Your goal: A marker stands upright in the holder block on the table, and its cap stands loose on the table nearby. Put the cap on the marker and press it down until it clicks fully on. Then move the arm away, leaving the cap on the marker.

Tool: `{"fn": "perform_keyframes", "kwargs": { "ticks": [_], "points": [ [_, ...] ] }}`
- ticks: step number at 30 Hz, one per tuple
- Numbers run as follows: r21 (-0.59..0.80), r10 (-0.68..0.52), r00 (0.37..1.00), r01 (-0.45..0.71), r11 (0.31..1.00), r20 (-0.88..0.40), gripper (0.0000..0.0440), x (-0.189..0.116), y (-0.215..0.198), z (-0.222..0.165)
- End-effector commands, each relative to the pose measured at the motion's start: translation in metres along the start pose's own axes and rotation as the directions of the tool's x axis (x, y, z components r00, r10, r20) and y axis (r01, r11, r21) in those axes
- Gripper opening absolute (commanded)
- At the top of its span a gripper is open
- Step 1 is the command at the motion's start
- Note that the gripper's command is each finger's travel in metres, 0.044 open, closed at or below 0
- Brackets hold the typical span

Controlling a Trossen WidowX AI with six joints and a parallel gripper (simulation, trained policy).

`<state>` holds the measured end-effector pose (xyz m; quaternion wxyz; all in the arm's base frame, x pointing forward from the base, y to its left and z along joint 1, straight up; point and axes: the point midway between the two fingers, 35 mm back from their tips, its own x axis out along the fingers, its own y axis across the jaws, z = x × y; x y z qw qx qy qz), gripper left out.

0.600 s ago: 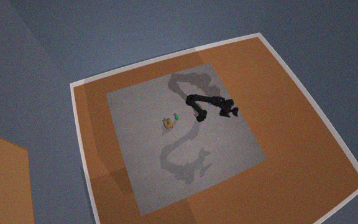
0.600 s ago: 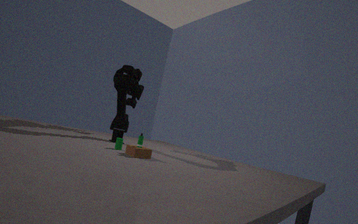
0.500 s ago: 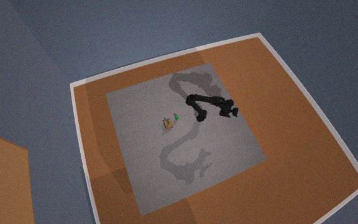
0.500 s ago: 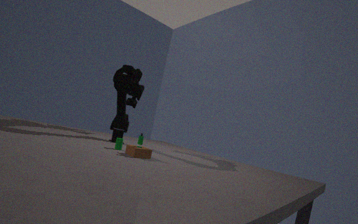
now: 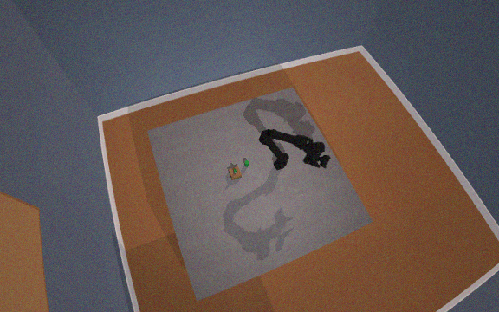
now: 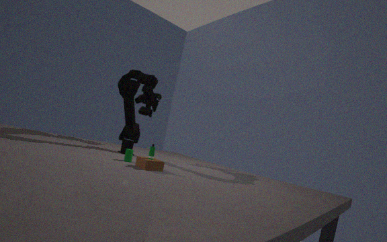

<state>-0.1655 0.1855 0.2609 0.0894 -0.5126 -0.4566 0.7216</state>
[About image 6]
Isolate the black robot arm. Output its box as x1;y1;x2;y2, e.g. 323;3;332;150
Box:
118;70;158;154

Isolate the brown wooden block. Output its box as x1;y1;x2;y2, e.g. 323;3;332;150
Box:
135;156;165;172

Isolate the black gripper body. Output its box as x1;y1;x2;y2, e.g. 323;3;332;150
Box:
138;93;161;116

